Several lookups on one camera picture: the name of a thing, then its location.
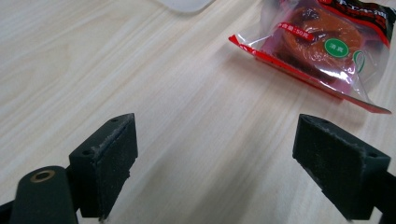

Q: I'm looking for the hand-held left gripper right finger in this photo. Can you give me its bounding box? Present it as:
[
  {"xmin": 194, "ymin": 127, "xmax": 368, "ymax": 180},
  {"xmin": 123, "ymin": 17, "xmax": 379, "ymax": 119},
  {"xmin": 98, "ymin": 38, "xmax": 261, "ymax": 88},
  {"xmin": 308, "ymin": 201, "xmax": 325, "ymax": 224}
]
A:
[{"xmin": 291, "ymin": 113, "xmax": 392, "ymax": 221}]

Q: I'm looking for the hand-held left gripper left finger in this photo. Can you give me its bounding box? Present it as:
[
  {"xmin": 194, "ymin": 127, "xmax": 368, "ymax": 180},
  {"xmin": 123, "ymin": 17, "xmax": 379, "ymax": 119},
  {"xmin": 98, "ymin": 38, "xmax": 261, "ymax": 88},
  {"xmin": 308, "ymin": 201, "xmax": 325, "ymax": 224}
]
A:
[{"xmin": 68, "ymin": 112, "xmax": 139, "ymax": 220}]

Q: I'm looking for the red clear pastry packet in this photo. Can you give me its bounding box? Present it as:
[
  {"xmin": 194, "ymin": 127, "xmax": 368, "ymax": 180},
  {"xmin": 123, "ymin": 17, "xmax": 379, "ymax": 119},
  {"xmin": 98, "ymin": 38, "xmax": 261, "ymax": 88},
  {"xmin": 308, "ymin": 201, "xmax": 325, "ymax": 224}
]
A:
[{"xmin": 228, "ymin": 0, "xmax": 396, "ymax": 115}]

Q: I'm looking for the clear plastic container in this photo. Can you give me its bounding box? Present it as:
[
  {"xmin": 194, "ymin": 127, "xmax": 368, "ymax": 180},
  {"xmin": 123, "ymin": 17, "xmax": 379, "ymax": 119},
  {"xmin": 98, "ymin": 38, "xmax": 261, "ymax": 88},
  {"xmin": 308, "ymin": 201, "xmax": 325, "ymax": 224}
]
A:
[{"xmin": 154, "ymin": 0, "xmax": 217, "ymax": 14}]

